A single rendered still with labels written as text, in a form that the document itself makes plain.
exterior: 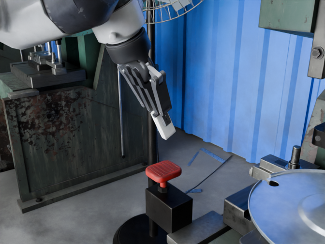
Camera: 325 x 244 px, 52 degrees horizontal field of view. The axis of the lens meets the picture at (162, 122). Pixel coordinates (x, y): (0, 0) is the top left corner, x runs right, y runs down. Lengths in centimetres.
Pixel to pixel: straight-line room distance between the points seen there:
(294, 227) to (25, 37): 48
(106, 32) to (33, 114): 135
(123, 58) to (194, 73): 204
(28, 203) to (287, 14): 172
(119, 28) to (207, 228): 46
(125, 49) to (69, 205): 152
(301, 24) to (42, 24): 38
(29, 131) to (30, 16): 144
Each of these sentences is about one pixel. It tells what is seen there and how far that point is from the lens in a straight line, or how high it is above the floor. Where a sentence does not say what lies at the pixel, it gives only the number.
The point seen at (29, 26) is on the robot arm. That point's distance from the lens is 49.
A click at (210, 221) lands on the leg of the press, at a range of 78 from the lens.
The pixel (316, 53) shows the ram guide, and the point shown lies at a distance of 57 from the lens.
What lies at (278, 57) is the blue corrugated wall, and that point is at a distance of 211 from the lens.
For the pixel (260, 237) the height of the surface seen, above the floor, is 78.
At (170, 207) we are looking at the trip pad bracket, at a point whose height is 70.
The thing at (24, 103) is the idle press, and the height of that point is 59.
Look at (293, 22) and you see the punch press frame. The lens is 58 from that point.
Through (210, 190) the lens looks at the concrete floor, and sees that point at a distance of 207.
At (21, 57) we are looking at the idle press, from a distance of 360.
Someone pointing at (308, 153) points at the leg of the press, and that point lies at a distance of 103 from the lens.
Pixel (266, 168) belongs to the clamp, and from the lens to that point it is 81.
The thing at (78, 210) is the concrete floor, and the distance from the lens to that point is 194.
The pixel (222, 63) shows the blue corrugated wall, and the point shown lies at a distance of 238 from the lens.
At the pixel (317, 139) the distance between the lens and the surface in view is 65.
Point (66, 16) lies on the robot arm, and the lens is 45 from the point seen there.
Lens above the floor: 112
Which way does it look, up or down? 22 degrees down
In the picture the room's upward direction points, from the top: straight up
